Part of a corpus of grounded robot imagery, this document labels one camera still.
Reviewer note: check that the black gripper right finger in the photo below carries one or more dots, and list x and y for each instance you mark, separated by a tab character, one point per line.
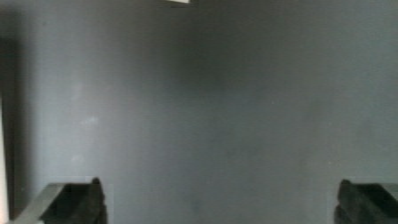
366	203

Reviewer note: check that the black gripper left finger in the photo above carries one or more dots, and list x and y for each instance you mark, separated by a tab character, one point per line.
70	204

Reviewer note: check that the white front obstacle rail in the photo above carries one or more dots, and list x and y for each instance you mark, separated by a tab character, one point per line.
4	197

